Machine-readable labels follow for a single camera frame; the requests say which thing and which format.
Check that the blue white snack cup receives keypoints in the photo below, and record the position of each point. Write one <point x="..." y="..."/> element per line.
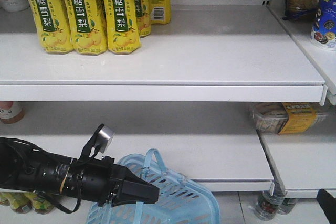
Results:
<point x="323" y="28"/>

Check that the yellow pear drink carton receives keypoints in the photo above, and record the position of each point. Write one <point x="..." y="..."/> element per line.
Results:
<point x="52" y="25"/>
<point x="87" y="25"/>
<point x="122" y="29"/>

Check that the light blue plastic basket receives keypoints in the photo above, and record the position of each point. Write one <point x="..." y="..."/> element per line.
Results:
<point x="181" y="200"/>

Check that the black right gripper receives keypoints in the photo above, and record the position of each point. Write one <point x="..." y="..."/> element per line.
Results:
<point x="327" y="203"/>

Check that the clear cookie box yellow label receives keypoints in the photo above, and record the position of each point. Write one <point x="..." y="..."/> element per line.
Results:
<point x="287" y="117"/>

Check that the white shelf board top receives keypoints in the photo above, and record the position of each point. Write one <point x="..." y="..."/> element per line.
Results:
<point x="234" y="53"/>

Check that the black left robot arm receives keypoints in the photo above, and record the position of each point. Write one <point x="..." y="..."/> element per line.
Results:
<point x="27" y="167"/>

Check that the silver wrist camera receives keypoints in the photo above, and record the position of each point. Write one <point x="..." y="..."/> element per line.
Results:
<point x="103" y="138"/>

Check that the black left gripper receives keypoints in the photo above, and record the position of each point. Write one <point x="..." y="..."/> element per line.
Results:
<point x="98" y="180"/>

